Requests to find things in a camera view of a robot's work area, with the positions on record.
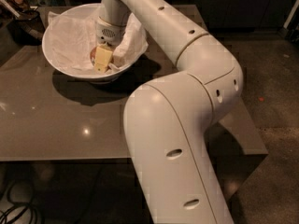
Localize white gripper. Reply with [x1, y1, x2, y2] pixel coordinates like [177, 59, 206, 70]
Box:
[94, 17, 129, 74]

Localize red apple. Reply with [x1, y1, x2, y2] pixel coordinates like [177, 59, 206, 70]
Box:
[90, 47, 96, 66]

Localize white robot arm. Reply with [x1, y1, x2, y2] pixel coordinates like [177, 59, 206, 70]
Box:
[102, 0, 243, 224]

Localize white bowl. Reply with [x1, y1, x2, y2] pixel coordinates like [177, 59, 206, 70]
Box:
[42, 3, 149, 83]

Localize white paper liner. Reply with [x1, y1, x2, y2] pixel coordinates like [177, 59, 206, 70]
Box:
[42, 3, 148, 82]

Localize black floor cables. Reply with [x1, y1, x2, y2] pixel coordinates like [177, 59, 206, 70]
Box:
[0, 180, 45, 224]

